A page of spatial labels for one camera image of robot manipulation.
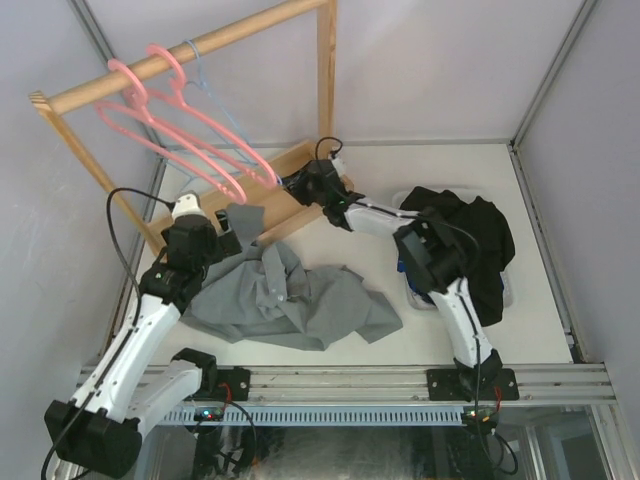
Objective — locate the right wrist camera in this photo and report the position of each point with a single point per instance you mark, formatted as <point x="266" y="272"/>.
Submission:
<point x="339" y="165"/>

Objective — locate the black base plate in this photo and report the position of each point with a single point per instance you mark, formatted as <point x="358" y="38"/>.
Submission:
<point x="233" y="384"/>
<point x="451" y="384"/>

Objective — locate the pink hanger of plaid shirt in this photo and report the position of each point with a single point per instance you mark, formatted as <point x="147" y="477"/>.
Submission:
<point x="246" y="161"/>

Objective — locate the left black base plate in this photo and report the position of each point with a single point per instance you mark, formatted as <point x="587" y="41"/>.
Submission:
<point x="233" y="384"/>

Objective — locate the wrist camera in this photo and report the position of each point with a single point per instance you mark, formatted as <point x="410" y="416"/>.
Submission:
<point x="187" y="204"/>
<point x="339" y="165"/>

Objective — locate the grey shirt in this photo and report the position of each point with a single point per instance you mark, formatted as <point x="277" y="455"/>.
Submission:
<point x="265" y="294"/>

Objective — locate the wooden clothes rack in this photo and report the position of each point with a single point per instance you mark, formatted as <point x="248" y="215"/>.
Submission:
<point x="128" y="89"/>

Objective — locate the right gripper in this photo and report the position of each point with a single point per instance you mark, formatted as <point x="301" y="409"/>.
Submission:
<point x="296" y="183"/>

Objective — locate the black shirt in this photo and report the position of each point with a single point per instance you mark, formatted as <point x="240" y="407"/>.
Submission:
<point x="484" y="233"/>

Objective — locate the white plastic basket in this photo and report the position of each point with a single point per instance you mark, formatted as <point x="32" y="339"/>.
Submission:
<point x="466" y="194"/>

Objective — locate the aluminium mounting rail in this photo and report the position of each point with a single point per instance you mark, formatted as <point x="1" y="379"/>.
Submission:
<point x="537" y="385"/>

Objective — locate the slotted grey cable duct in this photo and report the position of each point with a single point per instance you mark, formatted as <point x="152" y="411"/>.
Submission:
<point x="316" y="416"/>

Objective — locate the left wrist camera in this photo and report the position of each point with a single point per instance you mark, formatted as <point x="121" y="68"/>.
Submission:
<point x="187" y="204"/>

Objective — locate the blue plaid shirt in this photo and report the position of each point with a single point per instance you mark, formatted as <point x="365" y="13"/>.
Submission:
<point x="415" y="299"/>

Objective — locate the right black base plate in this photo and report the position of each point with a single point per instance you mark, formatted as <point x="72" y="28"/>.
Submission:
<point x="451" y="384"/>

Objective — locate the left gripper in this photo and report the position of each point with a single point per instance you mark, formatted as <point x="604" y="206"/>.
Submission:
<point x="226" y="243"/>

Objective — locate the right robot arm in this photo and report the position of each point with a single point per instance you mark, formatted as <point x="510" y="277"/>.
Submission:
<point x="437" y="257"/>

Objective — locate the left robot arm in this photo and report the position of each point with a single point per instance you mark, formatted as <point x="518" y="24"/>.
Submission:
<point x="103" y="426"/>

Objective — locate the light blue wire hanger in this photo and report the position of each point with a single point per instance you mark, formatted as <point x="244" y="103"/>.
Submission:
<point x="202" y="84"/>

